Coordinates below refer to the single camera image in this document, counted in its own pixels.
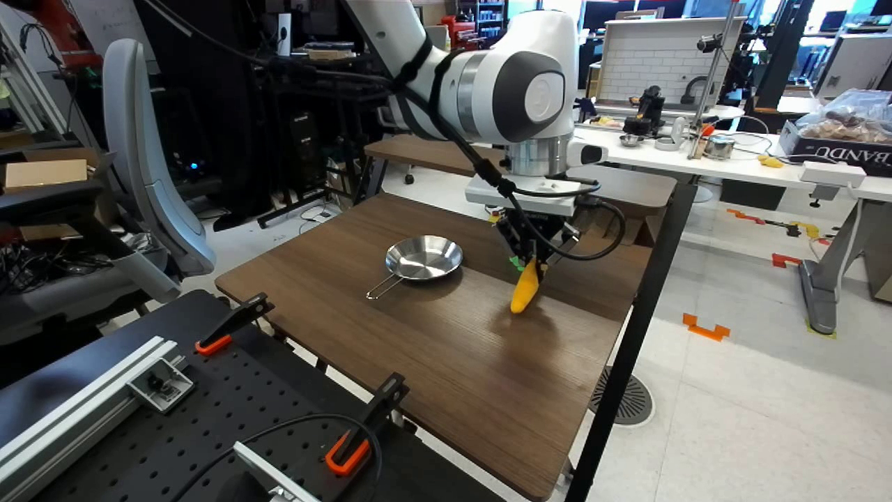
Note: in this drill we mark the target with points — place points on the orange black bar clamp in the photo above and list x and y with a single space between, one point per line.
357 436
233 323

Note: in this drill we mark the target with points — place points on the white pegboard panel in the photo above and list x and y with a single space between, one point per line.
665 58

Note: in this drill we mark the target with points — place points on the grey office chair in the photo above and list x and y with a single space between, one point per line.
141 168

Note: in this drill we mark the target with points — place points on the white background table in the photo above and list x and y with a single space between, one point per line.
743 166

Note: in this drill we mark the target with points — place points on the light wooden block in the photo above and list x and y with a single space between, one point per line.
46 174

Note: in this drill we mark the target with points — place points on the round floor drain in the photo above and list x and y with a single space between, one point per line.
632 403

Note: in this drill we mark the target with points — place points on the black wooden-table leg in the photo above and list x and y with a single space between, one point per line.
632 334

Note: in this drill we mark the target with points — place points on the yellow carrot plushie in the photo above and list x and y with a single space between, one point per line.
526 290

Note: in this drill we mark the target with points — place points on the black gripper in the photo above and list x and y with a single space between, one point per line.
540 220

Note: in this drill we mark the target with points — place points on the silver metal pan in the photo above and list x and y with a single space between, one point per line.
424 258

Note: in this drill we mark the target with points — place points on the short aluminium rail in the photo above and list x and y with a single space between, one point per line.
269 475

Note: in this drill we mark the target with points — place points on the black printed box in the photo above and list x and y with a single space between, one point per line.
839 140

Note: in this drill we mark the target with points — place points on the long aluminium rail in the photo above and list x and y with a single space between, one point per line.
74 407

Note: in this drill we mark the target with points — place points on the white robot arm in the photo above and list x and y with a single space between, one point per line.
492 87

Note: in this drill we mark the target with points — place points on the black perforated breadboard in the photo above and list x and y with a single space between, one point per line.
225 418

